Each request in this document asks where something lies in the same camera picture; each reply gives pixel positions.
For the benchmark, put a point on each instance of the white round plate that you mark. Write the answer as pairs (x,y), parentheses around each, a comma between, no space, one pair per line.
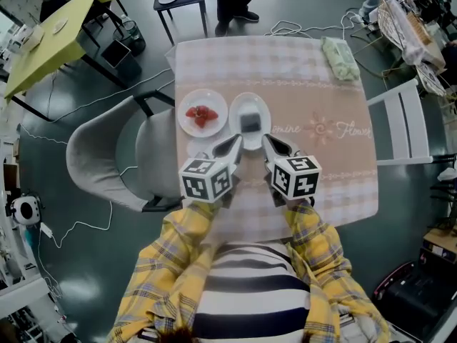
(214,100)

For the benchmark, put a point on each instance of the pink plaid tablecloth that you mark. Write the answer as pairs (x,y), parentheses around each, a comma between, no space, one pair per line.
(303,95)

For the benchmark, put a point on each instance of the person's striped shirt torso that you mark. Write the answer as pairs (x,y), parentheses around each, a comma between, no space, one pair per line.
(246,291)

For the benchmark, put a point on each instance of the beige tissue box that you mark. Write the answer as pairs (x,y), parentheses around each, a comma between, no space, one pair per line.
(33,38)

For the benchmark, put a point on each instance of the white oval plate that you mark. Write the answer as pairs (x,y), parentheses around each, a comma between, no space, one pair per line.
(250,107)

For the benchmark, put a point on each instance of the black square bin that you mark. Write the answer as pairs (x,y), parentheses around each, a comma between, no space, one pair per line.
(119,57)

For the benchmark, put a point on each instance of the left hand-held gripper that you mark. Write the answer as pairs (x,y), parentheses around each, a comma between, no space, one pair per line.
(205,182)

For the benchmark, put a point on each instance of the cardboard box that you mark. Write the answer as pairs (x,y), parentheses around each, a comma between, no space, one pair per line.
(441,243)

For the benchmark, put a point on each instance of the green wet wipes pack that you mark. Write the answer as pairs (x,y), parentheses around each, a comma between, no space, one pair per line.
(341,57)

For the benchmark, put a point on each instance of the wicker rack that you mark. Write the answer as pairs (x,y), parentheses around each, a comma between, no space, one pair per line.
(410,38)

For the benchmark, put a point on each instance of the small white dish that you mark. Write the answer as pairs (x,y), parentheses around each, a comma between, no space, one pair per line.
(60,26)

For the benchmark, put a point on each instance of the black suitcase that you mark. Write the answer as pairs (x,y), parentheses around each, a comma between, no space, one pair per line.
(417,298)

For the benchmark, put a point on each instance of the white round device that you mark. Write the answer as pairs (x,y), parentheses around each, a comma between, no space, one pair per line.
(25,210)

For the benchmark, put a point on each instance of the small dark grey block item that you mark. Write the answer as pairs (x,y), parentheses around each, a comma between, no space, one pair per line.
(250,120)

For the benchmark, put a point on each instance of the person's right forearm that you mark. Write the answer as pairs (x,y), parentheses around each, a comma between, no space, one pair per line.
(321,259)

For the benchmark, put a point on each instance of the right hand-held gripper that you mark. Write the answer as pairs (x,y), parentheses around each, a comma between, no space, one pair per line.
(296,179)

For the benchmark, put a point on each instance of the grey upholstered chair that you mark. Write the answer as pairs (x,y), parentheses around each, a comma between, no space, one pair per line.
(96,155)

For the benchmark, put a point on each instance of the yellow-green table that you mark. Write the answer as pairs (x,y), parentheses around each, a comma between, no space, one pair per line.
(53,52)

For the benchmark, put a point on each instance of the white wooden chair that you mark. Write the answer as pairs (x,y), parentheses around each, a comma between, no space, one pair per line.
(403,120)

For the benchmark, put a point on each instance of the white power adapter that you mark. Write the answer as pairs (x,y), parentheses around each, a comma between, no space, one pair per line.
(46,229)

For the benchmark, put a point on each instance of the red strawberry piece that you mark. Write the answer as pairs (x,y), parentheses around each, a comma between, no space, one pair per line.
(200,121)
(192,112)
(210,113)

